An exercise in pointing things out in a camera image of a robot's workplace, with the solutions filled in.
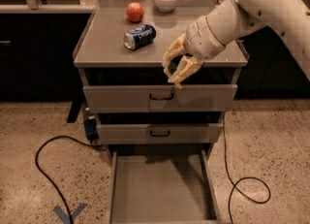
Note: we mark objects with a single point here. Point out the red apple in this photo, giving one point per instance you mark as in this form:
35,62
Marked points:
135,12

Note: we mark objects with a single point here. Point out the grey drawer cabinet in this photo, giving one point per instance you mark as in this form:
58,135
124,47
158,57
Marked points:
103,60

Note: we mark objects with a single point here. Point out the blue Pepsi can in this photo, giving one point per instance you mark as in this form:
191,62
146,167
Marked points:
139,37

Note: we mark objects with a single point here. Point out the grey top drawer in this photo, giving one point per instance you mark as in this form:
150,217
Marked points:
160,98

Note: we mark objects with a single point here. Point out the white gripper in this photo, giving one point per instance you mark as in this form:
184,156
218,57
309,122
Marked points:
201,39

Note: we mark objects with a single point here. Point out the dark green sponge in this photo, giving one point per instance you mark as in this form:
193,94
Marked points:
173,64

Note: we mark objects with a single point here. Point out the blue power adapter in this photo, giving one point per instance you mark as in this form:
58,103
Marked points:
90,128

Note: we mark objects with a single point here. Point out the grey drawer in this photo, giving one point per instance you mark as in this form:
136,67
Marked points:
159,133
161,189
160,98

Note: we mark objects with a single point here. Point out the grey bottom drawer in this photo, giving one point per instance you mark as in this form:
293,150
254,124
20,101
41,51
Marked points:
161,189

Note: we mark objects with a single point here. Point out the grey middle drawer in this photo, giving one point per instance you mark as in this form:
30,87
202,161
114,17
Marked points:
159,133

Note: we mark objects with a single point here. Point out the dark background counter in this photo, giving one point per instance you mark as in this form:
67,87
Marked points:
36,61

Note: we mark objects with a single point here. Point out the white bowl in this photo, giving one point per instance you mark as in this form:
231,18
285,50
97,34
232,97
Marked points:
165,6

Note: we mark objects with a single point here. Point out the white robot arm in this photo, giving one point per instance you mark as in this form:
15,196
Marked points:
289,19

